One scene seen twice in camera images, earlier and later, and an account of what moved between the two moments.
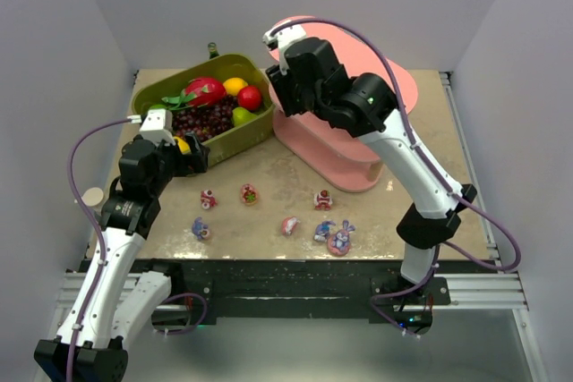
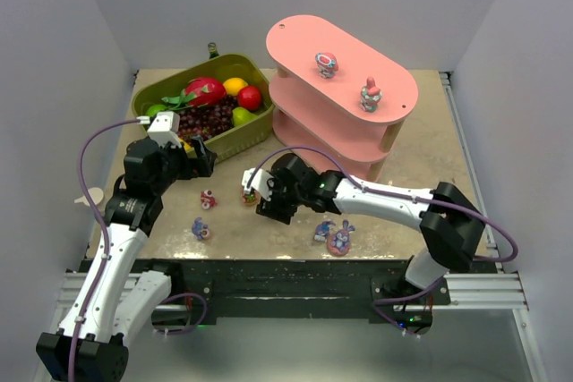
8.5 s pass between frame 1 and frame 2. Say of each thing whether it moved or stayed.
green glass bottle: stayed
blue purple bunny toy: stayed
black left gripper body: stayed
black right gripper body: moved
